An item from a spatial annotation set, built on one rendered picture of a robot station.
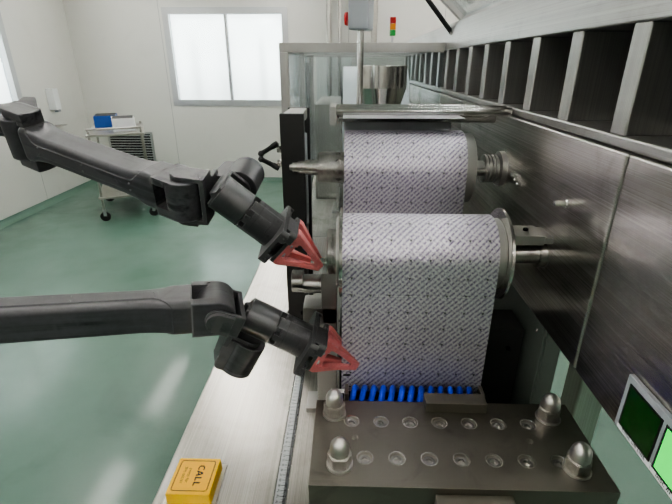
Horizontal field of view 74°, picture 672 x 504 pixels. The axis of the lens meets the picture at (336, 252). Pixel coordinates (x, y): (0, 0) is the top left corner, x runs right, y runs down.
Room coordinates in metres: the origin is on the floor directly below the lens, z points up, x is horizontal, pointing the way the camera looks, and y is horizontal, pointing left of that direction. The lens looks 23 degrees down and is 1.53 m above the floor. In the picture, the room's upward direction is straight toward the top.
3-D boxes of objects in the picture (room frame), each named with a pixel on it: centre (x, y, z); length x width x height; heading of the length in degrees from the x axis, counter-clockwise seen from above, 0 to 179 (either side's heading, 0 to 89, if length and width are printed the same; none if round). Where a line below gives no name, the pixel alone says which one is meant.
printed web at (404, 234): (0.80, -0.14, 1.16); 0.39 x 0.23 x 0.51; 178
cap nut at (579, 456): (0.44, -0.32, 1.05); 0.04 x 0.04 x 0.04
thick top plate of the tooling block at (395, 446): (0.49, -0.17, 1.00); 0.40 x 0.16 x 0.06; 88
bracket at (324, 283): (0.71, 0.03, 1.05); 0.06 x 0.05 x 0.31; 88
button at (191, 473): (0.52, 0.23, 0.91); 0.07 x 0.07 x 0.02; 88
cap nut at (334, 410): (0.54, 0.00, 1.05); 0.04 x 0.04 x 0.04
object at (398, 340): (0.61, -0.13, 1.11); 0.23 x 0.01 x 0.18; 88
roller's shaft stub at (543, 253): (0.66, -0.30, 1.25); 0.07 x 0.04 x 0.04; 88
